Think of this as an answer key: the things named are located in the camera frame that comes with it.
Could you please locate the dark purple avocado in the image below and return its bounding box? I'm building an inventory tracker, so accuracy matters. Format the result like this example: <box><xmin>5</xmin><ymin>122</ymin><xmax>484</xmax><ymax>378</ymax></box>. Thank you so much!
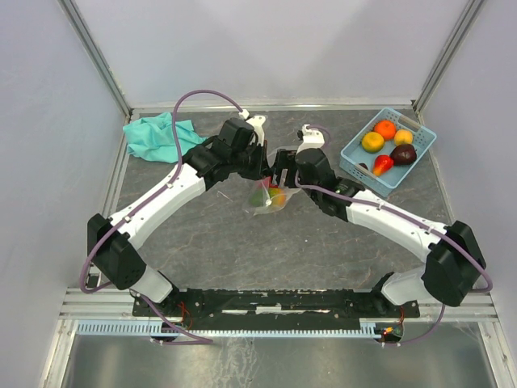
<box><xmin>389</xmin><ymin>144</ymin><xmax>418</xmax><ymax>166</ymax></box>

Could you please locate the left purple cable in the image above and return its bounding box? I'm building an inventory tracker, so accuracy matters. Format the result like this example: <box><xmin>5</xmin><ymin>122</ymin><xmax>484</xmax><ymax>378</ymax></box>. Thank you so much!
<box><xmin>78</xmin><ymin>89</ymin><xmax>248</xmax><ymax>345</ymax></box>

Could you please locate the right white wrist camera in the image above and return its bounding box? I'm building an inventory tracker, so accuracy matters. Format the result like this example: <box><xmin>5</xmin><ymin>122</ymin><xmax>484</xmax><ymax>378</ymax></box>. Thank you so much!
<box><xmin>297</xmin><ymin>124</ymin><xmax>326</xmax><ymax>152</ymax></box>

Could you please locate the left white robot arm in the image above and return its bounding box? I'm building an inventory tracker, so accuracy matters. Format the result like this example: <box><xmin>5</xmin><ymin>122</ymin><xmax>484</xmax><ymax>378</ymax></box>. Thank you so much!
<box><xmin>87</xmin><ymin>116</ymin><xmax>267</xmax><ymax>315</ymax></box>

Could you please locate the yellow orange fruit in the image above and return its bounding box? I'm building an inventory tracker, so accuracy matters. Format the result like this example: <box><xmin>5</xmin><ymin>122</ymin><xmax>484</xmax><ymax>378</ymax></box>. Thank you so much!
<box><xmin>361</xmin><ymin>131</ymin><xmax>385</xmax><ymax>154</ymax></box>

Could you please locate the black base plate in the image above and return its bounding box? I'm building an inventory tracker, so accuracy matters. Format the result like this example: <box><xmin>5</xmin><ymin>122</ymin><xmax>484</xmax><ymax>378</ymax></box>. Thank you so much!
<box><xmin>132</xmin><ymin>289</ymin><xmax>420</xmax><ymax>331</ymax></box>

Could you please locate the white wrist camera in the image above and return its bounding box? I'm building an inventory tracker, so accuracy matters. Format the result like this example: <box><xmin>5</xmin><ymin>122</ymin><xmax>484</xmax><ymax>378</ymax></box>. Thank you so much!
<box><xmin>297</xmin><ymin>124</ymin><xmax>326</xmax><ymax>152</ymax></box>
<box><xmin>238</xmin><ymin>109</ymin><xmax>267</xmax><ymax>146</ymax></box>

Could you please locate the clear dotted zip bag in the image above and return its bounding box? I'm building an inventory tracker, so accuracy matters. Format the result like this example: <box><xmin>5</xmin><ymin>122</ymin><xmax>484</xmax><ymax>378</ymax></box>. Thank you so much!
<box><xmin>242</xmin><ymin>171</ymin><xmax>300</xmax><ymax>217</ymax></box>

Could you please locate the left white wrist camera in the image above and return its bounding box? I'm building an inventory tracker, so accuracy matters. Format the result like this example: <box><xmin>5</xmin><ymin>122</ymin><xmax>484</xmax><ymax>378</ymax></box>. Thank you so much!
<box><xmin>238</xmin><ymin>109</ymin><xmax>267</xmax><ymax>146</ymax></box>

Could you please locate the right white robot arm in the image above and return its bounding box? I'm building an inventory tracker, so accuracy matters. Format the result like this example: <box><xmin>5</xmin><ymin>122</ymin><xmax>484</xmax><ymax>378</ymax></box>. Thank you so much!
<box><xmin>272</xmin><ymin>148</ymin><xmax>486</xmax><ymax>316</ymax></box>

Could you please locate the red strawberry pear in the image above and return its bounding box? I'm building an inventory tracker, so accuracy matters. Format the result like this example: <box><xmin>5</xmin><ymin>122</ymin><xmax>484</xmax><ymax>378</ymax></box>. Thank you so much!
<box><xmin>372</xmin><ymin>154</ymin><xmax>394</xmax><ymax>177</ymax></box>

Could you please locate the orange tangerine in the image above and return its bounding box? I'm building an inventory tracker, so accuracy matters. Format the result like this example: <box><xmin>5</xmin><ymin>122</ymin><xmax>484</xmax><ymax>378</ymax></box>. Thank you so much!
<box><xmin>373</xmin><ymin>120</ymin><xmax>397</xmax><ymax>141</ymax></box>

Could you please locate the aluminium frame rail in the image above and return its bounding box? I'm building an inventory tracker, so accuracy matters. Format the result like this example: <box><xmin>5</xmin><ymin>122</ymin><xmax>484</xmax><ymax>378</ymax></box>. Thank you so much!
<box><xmin>58</xmin><ymin>289</ymin><xmax>498</xmax><ymax>323</ymax></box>

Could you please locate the light blue plastic basket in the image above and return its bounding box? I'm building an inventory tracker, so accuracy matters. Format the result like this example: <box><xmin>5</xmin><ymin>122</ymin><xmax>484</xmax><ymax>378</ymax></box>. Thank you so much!
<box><xmin>339</xmin><ymin>108</ymin><xmax>436</xmax><ymax>197</ymax></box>

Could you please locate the purple cable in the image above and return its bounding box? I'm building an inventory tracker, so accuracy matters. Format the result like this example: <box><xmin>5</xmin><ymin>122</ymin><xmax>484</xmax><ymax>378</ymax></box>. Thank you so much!
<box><xmin>294</xmin><ymin>123</ymin><xmax>494</xmax><ymax>347</ymax></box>
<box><xmin>78</xmin><ymin>89</ymin><xmax>248</xmax><ymax>345</ymax></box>

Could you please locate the light blue cable duct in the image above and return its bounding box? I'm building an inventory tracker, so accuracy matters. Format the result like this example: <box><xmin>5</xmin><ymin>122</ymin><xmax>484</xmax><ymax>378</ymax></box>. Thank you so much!
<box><xmin>76</xmin><ymin>319</ymin><xmax>381</xmax><ymax>340</ymax></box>

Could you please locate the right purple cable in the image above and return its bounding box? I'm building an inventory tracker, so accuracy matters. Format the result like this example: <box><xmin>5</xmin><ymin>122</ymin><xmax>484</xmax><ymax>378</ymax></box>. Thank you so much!
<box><xmin>294</xmin><ymin>123</ymin><xmax>494</xmax><ymax>347</ymax></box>

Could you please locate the green orange mango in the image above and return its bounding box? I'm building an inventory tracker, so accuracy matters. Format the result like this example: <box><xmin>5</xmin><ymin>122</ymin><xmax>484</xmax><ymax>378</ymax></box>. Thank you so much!
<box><xmin>249</xmin><ymin>187</ymin><xmax>287</xmax><ymax>207</ymax></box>

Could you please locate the teal crumpled cloth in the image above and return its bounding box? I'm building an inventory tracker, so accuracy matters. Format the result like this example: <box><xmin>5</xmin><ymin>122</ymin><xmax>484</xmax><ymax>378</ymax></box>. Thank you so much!
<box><xmin>123</xmin><ymin>112</ymin><xmax>206</xmax><ymax>164</ymax></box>

